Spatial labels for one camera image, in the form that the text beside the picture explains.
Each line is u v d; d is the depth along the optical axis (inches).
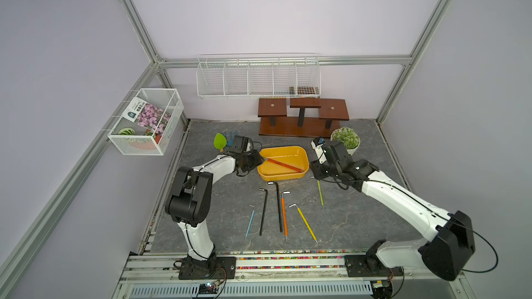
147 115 29.5
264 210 34.8
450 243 15.6
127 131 27.9
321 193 36.0
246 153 32.4
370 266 25.6
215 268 28.4
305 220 33.3
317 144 28.0
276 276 28.8
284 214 33.5
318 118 41.0
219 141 43.7
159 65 36.9
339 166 23.2
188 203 19.4
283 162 40.3
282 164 40.2
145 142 28.5
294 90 38.6
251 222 33.2
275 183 37.6
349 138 37.0
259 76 39.0
